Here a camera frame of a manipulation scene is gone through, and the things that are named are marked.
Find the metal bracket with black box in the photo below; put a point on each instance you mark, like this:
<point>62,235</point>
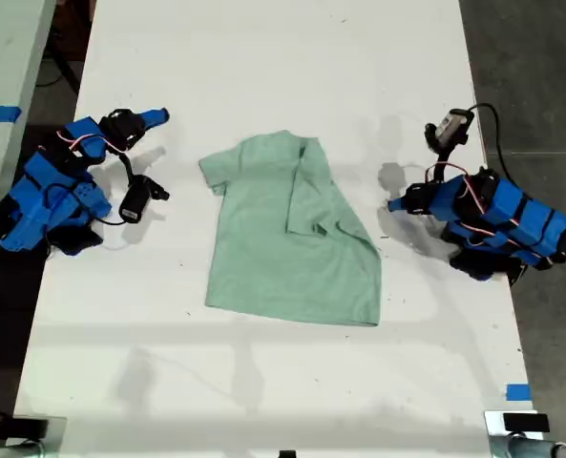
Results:
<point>526,422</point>
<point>32,427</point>

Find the short black camera stalk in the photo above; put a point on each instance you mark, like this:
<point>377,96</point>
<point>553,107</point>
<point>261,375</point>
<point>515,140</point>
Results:
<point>129,167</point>
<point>441,167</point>

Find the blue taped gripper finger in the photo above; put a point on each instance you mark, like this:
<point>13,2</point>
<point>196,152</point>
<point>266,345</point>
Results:
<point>154,122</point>
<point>398,202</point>
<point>154,114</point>
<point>399,208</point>

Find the pale side table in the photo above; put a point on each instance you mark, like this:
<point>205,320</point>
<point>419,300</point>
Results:
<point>6,47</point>

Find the pale green T-shirt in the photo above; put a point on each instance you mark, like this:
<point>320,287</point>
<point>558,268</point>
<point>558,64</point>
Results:
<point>282,248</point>

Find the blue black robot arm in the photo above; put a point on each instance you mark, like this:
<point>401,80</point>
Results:
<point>48,200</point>
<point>516,217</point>

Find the black camera box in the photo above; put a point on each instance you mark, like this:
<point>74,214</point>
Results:
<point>449,129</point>
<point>137,198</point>

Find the small blue tape piece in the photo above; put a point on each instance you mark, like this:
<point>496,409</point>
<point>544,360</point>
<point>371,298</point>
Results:
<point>518,392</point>

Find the grey metal pipe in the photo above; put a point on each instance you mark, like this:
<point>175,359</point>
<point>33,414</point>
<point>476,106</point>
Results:
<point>6,451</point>
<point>530,448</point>

